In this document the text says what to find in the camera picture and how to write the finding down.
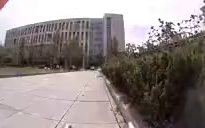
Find grey concrete kerb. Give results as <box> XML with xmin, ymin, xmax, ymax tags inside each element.
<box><xmin>98</xmin><ymin>71</ymin><xmax>145</xmax><ymax>128</ymax></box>

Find grass strip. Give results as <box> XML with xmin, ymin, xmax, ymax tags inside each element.
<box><xmin>0</xmin><ymin>66</ymin><xmax>68</xmax><ymax>80</ymax></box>

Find large grey curved building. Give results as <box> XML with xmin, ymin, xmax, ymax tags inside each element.
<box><xmin>4</xmin><ymin>13</ymin><xmax>126</xmax><ymax>66</ymax></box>

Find row of bare trees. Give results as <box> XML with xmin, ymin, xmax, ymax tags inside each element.
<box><xmin>0</xmin><ymin>36</ymin><xmax>121</xmax><ymax>71</ymax></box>

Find green hedge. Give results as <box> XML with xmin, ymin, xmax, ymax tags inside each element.
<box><xmin>101</xmin><ymin>14</ymin><xmax>205</xmax><ymax>128</ymax></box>

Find grey concrete slab pavement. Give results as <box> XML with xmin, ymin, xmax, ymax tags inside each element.
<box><xmin>0</xmin><ymin>70</ymin><xmax>122</xmax><ymax>128</ymax></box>

